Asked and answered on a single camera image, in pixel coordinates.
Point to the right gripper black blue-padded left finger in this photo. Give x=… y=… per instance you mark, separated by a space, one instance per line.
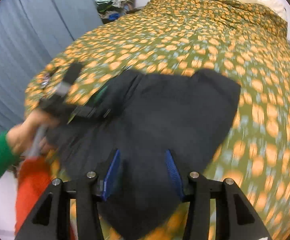
x=50 y=217

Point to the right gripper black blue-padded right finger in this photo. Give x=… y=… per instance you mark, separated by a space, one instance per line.
x=235 y=216

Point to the black puffer jacket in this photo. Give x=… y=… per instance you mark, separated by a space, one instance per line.
x=143 y=116

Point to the pile of clothes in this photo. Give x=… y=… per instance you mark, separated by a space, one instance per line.
x=111 y=10

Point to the person's left hand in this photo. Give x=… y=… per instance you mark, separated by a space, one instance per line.
x=20 y=137

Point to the orange knit blanket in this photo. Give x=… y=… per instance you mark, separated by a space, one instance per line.
x=34 y=177

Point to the green orange floral bedspread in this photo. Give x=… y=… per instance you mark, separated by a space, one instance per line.
x=243 y=41

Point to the blue-grey curtain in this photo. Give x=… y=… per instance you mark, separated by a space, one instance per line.
x=32 y=33

